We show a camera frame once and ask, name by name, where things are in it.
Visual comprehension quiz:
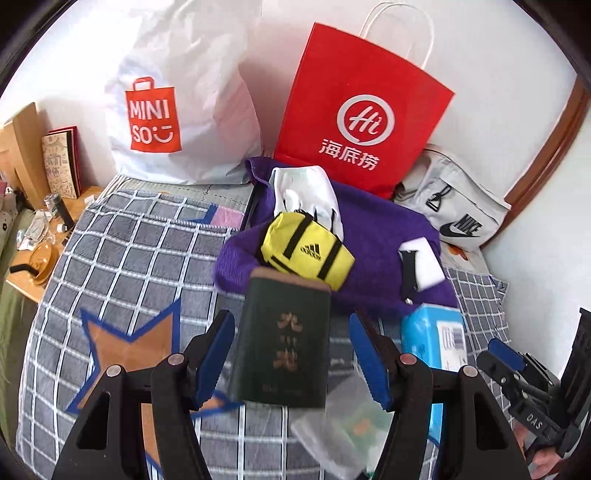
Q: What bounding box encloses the clear mesh pouch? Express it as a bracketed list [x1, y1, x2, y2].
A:
[290, 374, 393, 479]

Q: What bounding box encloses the black watch strap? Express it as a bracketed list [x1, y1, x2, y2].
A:
[399, 248, 419, 306]

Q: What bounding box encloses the dark green tea box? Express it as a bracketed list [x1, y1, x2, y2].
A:
[228, 267, 332, 409]

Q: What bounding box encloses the white sponge block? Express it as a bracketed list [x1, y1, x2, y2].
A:
[399, 237, 445, 292]

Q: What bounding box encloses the yellow Adidas mini bag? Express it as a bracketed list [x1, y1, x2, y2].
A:
[260, 212, 356, 291]

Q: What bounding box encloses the white glove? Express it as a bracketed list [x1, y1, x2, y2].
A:
[270, 166, 344, 241]

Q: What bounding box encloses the person's right hand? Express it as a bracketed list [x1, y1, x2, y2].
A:
[513, 421, 575, 479]

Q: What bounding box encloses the blue tissue pack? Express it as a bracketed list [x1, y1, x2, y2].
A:
[399, 302, 469, 444]

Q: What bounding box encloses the grey checkered cloth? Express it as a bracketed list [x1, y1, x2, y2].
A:
[15, 190, 511, 479]

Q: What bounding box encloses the grey Nike waist bag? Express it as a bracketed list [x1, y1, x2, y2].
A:
[394, 144, 511, 251]

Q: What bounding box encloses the purple towel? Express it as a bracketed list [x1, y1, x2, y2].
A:
[213, 157, 458, 315]

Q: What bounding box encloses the framed picture book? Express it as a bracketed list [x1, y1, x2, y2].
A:
[41, 126, 82, 199]

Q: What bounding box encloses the red Haidilao paper bag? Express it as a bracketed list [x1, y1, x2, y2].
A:
[273, 2, 454, 199]

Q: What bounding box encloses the white Miniso plastic bag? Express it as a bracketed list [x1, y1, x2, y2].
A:
[105, 1, 262, 185]

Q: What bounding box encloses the brown wooden door frame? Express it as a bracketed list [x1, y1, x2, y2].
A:
[482, 75, 590, 249]

